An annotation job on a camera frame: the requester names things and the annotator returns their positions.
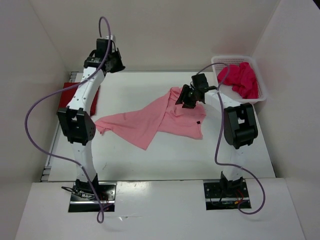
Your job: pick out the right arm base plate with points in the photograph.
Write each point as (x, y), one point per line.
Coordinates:
(213, 193)

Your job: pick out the hot pink t-shirt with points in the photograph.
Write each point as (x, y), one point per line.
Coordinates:
(242, 79)

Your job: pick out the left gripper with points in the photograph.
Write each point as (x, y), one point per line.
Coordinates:
(120, 67)

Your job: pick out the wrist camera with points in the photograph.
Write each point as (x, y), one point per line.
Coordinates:
(102, 45)
(199, 83)

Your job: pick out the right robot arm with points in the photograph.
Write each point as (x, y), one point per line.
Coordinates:
(238, 128)

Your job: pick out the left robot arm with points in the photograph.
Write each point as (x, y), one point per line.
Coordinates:
(76, 123)

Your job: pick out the light pink t-shirt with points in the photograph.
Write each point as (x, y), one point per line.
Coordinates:
(162, 115)

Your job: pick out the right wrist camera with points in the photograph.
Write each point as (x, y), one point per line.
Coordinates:
(199, 83)

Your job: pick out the white plastic basket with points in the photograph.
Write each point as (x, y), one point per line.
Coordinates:
(225, 61)

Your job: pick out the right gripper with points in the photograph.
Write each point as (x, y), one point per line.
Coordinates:
(183, 97)

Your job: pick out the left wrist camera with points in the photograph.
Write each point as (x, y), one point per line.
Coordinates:
(102, 45)

